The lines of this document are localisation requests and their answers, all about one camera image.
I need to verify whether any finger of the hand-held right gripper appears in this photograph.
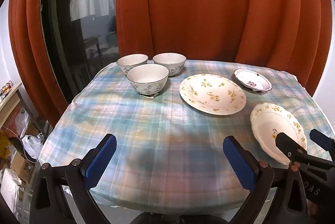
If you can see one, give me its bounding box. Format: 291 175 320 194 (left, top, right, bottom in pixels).
309 129 335 160
275 132 308 164

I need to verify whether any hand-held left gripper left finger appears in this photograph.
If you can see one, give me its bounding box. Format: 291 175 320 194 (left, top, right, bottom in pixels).
30 134 117 224

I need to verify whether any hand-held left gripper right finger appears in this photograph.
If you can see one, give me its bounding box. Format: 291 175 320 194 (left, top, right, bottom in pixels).
223 136 308 224

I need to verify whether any scalloped yellow floral plate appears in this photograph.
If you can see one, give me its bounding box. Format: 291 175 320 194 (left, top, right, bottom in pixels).
250 102 308 165

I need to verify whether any large round yellow floral plate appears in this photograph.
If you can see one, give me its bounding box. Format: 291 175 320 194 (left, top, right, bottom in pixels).
179 74 247 116

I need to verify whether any red-rimmed white plate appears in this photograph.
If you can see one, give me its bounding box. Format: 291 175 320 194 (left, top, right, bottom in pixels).
234 69 273 93

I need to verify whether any white bowl blue floral print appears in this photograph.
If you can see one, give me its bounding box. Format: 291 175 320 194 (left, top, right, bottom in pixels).
152 53 187 77
117 54 149 76
127 64 170 96

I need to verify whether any plaid tablecloth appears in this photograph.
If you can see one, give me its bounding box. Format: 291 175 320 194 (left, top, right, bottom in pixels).
38 59 335 214

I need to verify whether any white plastic bag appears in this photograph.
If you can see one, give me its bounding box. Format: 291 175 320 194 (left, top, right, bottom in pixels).
21 134 45 161

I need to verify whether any cardboard box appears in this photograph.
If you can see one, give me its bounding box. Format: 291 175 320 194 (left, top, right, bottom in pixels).
9 152 36 180

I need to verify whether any wooden shelf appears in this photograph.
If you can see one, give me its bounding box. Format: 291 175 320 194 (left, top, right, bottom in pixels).
0 83 23 130

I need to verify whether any row of small figurines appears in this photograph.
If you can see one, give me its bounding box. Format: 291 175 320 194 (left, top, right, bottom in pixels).
0 80 15 95

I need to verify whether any glass sliding door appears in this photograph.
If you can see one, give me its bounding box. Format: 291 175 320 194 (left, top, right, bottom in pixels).
40 0 119 102

